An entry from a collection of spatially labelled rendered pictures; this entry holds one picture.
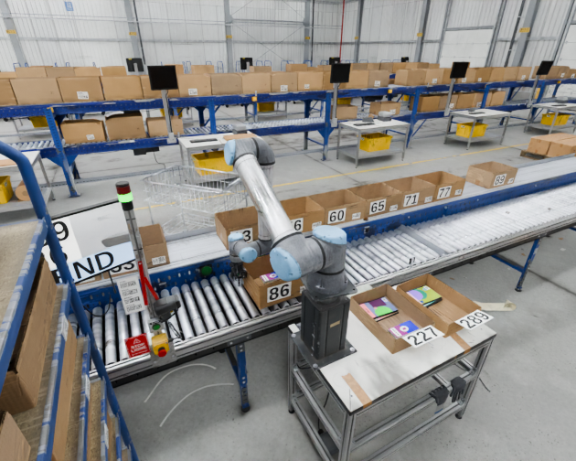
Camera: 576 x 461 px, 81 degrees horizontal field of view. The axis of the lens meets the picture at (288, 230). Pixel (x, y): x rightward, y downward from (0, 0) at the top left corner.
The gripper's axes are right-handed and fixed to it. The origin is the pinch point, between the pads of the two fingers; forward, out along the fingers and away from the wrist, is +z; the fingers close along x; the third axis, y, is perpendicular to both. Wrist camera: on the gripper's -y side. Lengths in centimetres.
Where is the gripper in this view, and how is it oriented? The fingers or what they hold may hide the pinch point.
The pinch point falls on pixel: (238, 284)
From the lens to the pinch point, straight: 220.3
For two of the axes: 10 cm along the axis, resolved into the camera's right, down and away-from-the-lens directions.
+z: 0.0, 8.8, 4.7
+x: 9.0, -2.0, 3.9
